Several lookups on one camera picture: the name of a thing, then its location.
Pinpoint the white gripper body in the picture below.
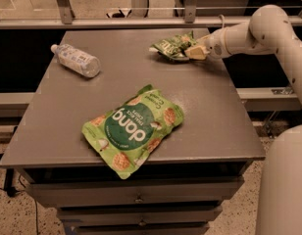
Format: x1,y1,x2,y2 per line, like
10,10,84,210
204,27,230,59

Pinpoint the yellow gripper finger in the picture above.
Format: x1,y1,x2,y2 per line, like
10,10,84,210
185,45,210,60
190,35,210,46

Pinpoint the green jalapeno chip bag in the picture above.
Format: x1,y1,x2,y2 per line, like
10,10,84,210
149,31,197,62

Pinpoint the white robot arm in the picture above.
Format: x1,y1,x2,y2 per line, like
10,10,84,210
185,5,302,235

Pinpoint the green dang rice chips bag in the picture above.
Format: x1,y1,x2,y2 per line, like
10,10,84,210
81,85,184,179

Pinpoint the clear plastic water bottle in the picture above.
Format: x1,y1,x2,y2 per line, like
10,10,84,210
51,44,101,78

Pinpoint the grey metal railing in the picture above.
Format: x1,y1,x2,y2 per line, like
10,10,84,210
0,0,302,29

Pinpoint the grey metal drawer cabinet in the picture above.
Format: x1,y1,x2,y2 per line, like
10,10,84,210
1,29,265,235

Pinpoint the black floor cable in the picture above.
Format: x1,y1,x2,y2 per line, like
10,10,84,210
0,176,41,235

